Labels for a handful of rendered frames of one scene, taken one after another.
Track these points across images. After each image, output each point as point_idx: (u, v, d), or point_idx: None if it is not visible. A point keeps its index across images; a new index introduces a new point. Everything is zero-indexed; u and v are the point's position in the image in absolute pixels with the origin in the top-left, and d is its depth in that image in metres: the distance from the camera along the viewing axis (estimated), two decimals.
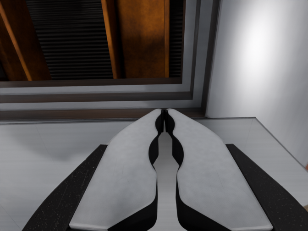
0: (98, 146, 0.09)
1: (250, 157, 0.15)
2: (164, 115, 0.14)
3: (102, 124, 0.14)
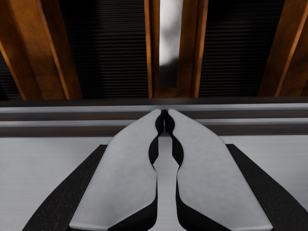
0: (98, 146, 0.09)
1: None
2: (164, 115, 0.14)
3: None
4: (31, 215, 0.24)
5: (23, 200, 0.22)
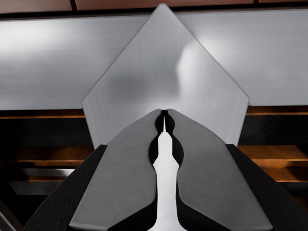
0: (98, 146, 0.09)
1: (115, 96, 0.20)
2: (164, 115, 0.14)
3: None
4: None
5: None
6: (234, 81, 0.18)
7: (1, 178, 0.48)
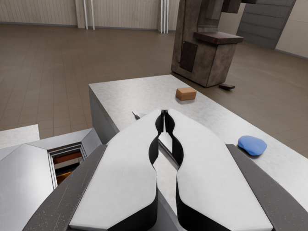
0: (98, 146, 0.09)
1: None
2: (164, 115, 0.14)
3: None
4: None
5: None
6: None
7: None
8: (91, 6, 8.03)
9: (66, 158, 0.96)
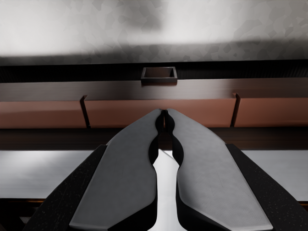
0: (98, 146, 0.09)
1: None
2: (164, 115, 0.14)
3: None
4: None
5: None
6: None
7: (13, 216, 0.53)
8: None
9: None
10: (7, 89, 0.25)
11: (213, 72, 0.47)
